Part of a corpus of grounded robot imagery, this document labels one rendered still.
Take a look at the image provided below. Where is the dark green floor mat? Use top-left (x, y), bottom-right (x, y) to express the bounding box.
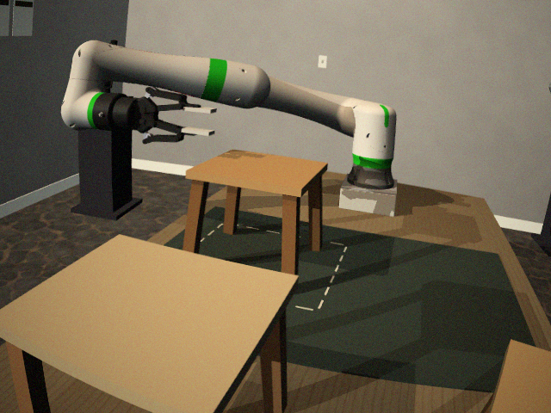
top-left (199, 206), bottom-right (535, 393)

